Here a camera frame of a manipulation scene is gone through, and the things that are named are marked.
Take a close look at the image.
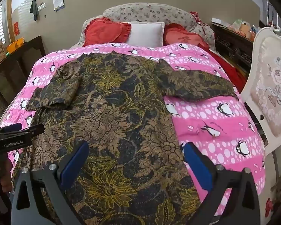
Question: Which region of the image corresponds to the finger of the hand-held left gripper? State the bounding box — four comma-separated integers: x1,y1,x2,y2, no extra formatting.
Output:
0,122,23,133
21,124,45,138

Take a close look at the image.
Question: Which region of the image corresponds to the floral fabric headboard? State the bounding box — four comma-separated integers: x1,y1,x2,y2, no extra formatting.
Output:
80,3,216,50

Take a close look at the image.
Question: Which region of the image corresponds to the silver metal rack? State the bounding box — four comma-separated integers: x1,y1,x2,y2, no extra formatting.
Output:
261,0,281,29

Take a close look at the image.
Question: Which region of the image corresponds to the white red-flowered bed skirt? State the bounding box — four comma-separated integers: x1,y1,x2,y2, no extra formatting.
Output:
256,145,281,225

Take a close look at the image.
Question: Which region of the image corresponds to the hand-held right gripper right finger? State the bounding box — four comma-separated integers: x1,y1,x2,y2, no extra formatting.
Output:
181,142,261,225

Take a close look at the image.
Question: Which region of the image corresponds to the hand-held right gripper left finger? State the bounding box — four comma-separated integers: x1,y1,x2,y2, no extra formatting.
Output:
11,141,90,225

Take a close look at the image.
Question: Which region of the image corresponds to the dark wooden desk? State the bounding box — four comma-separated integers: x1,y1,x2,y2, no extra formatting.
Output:
0,36,46,127

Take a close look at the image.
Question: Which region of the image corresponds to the red heart-shaped ruffled pillow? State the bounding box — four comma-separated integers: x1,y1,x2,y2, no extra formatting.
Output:
82,17,132,47
163,23,210,50

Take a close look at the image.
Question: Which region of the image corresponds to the white flat box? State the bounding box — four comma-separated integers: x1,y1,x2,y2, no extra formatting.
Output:
211,17,235,27

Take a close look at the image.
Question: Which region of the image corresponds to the red bed cloth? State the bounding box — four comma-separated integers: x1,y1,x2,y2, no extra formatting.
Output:
206,48,247,94

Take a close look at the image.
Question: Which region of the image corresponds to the white square pillow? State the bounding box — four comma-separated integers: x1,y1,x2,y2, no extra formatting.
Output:
125,22,165,48

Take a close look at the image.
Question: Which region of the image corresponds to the orange plastic basin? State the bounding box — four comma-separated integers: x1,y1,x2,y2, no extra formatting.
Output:
6,37,26,53

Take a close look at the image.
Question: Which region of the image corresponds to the pink penguin printed blanket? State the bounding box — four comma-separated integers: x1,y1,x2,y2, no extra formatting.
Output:
0,43,266,218

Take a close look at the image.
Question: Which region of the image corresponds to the dark hanging cloth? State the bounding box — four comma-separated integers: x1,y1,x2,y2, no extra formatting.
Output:
29,0,40,21

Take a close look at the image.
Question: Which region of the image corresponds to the brown yellow floral shirt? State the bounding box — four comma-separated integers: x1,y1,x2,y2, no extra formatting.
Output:
11,53,239,225

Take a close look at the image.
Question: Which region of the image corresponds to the person's left hand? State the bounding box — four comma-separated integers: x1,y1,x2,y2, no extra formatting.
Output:
0,159,13,186

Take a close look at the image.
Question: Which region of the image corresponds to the white ornate upholstered chair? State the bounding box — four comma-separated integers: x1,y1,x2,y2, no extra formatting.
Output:
240,26,281,156

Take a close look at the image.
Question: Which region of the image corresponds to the dark carved wooden cabinet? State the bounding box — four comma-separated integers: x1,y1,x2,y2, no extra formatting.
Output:
211,23,254,76

